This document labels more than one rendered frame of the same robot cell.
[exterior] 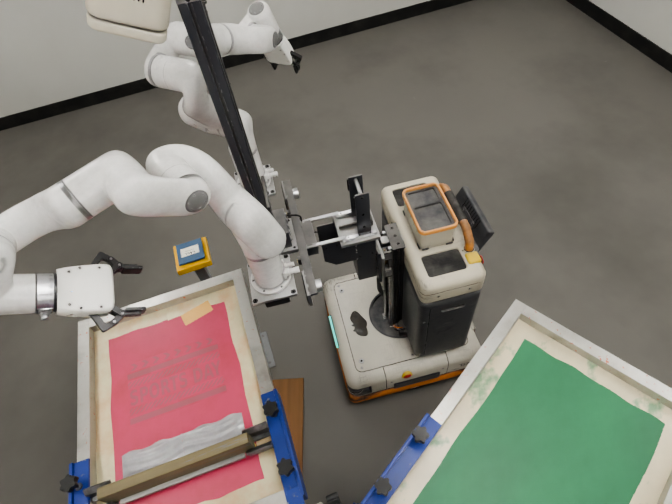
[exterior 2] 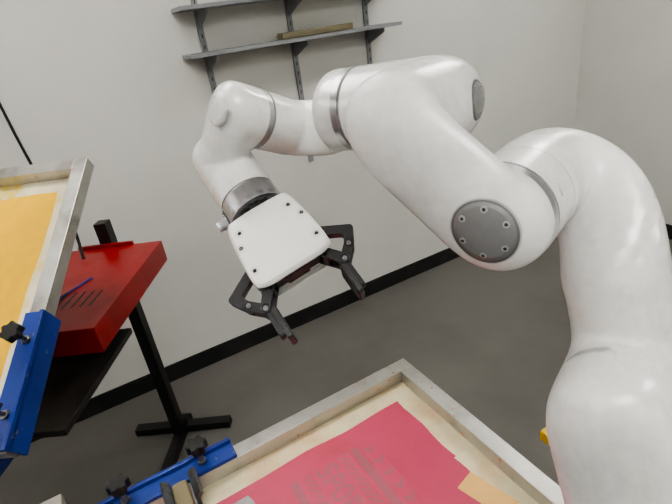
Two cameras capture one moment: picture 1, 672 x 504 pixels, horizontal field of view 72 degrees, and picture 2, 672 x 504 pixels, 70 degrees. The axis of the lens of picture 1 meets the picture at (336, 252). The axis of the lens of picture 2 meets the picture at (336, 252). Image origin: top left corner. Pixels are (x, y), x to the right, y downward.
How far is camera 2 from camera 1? 69 cm
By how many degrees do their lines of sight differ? 60
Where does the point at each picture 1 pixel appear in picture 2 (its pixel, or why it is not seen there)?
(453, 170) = not seen: outside the picture
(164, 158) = (541, 135)
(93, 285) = (282, 241)
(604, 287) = not seen: outside the picture
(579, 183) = not seen: outside the picture
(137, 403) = (320, 479)
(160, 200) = (407, 159)
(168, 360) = (392, 489)
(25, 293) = (226, 179)
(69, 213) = (317, 106)
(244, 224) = (573, 405)
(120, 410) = (307, 462)
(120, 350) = (387, 421)
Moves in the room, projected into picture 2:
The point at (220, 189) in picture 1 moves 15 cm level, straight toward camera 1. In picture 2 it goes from (603, 289) to (479, 380)
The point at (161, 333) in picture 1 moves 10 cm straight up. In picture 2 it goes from (430, 458) to (428, 424)
